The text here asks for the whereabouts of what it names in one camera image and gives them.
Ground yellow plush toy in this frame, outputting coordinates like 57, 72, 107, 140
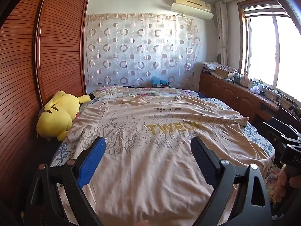
36, 91, 96, 142

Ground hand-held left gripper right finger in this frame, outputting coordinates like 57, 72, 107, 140
190, 136, 273, 226

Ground sheer circle-pattern curtain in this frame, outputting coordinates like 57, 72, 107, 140
86, 13, 201, 92

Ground white patterned window curtain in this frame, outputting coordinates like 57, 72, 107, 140
215, 1, 230, 67

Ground white air conditioner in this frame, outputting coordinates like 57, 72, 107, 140
173, 0, 211, 12

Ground wooden slatted wardrobe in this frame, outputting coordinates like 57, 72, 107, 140
0, 0, 91, 217

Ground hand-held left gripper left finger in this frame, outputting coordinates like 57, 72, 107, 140
24, 137, 107, 226

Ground person's right hand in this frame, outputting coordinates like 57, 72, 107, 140
275, 165, 287, 202

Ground wood-framed window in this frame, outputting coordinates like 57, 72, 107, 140
237, 0, 301, 102

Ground long wooden cabinet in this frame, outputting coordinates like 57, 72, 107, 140
199, 72, 283, 123

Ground folded floral cloth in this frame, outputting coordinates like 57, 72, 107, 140
202, 62, 237, 73

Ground beige printed T-shirt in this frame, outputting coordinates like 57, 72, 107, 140
67, 95, 271, 226

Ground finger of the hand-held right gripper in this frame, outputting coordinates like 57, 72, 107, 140
257, 121, 286, 144
270, 116, 301, 142

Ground blue tissue pack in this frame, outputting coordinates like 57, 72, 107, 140
152, 76, 170, 87

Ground blue floral bed sheet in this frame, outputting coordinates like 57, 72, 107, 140
50, 92, 275, 177

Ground open cardboard box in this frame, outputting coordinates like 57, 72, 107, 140
213, 67, 232, 79

